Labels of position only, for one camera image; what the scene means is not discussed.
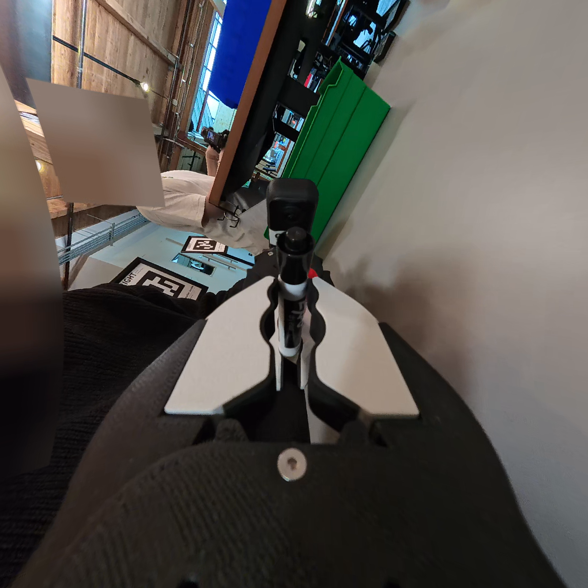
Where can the person's left forearm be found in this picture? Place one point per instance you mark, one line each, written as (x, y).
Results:
(138, 312)

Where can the black under-desk hook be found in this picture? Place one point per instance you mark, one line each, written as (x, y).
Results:
(228, 212)

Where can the black dry erase marker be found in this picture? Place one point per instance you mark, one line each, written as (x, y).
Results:
(294, 257)

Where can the brown wooden desk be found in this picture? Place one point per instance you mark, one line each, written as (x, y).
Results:
(248, 101)

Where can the blue board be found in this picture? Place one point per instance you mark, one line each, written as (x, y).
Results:
(234, 50)

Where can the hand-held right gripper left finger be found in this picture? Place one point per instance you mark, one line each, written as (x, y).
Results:
(220, 358)

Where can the green plastic bin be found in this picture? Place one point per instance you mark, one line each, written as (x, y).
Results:
(340, 147)

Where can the small code sign stand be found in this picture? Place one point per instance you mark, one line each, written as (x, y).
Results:
(204, 245)

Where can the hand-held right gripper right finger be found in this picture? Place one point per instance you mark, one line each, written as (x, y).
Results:
(363, 358)

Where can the large code sign stand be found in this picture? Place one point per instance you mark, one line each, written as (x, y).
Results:
(156, 282)

